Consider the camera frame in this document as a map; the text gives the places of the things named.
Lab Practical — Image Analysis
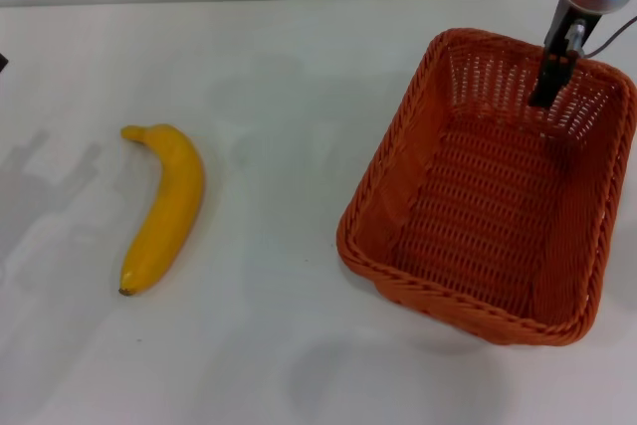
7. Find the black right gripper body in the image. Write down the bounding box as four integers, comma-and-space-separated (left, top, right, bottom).
540, 0, 602, 59

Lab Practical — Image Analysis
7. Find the orange woven plastic basket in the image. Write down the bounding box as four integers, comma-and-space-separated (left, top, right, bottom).
335, 28, 637, 348

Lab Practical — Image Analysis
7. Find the yellow banana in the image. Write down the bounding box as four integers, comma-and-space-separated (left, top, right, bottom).
117, 122, 207, 298

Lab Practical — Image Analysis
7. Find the thin dark cable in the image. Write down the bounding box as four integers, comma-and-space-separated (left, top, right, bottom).
581, 16, 637, 57

